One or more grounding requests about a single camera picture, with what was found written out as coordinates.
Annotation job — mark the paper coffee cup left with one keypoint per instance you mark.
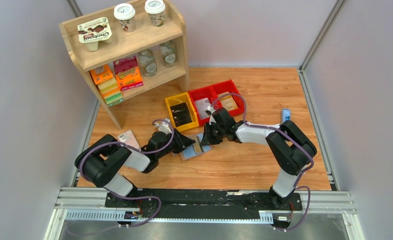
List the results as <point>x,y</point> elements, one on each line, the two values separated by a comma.
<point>125,14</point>

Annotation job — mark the white cards in bin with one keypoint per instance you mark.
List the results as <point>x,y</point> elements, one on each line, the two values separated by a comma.
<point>201,107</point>

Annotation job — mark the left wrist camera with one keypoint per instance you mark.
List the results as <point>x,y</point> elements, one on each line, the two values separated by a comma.
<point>163,126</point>

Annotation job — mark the Chobani yogurt pack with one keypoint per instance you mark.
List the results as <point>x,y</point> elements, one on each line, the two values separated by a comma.
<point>93,32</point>

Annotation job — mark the beige leather card holder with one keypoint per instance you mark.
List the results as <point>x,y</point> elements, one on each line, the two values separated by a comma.
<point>189,152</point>

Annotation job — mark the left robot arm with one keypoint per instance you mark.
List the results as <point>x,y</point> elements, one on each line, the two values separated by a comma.
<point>102,161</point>

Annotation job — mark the red bin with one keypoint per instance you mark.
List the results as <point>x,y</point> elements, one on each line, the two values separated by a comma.
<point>228,86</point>
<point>200,93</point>

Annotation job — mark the black cards in bin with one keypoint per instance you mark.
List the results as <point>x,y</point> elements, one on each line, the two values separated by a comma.
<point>181,114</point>

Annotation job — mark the yellow green sponge stack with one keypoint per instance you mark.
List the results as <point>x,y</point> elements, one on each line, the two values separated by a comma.
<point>110,92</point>

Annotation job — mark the wooden shelf unit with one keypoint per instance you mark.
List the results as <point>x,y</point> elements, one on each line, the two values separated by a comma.
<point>126,44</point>

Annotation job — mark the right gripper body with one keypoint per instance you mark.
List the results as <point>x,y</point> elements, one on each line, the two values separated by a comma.
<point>219,128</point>

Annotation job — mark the tan cards in bin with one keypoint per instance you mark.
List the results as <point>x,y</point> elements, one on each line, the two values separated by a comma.
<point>228,101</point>

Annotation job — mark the paper coffee cup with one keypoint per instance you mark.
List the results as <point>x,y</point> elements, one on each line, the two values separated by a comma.
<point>155,9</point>
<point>125,14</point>

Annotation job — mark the red bin right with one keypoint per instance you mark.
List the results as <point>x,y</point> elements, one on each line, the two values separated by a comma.
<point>228,86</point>

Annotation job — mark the glass jar left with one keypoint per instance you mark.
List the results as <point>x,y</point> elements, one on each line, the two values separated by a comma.
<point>147,62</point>

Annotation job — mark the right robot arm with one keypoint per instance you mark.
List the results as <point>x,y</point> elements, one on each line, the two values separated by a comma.
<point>293,150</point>

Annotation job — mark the pink card pack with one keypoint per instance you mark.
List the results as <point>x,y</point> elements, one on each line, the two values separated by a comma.
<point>129,139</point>

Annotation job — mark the orange pink snack box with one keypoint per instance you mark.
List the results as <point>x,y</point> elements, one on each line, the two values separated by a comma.
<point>127,73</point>

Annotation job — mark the paper coffee cup right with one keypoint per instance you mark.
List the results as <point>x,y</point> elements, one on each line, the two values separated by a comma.
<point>155,9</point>

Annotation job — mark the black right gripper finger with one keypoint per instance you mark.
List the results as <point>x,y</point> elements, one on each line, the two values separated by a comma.
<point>218,136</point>
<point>208,138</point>

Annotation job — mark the yellow bin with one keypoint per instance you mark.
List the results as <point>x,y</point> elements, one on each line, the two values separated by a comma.
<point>179,98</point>

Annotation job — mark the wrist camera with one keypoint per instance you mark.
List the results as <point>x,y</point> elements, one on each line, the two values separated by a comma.
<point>163,126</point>
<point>210,112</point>

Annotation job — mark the glass jar right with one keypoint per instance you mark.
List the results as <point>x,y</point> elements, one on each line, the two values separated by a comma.
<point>168,53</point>

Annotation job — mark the blue flat box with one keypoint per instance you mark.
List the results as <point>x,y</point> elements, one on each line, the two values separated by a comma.
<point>285,114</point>

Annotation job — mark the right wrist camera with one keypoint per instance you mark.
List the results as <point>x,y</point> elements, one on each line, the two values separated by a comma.
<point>210,112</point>

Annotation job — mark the red bin middle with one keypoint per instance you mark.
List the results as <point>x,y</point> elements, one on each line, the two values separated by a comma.
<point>200,93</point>

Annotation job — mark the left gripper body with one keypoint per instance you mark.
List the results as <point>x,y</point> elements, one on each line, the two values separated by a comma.
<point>169,149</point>

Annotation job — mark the glass jar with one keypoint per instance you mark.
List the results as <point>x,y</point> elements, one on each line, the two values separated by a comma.
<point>168,53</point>
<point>147,62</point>

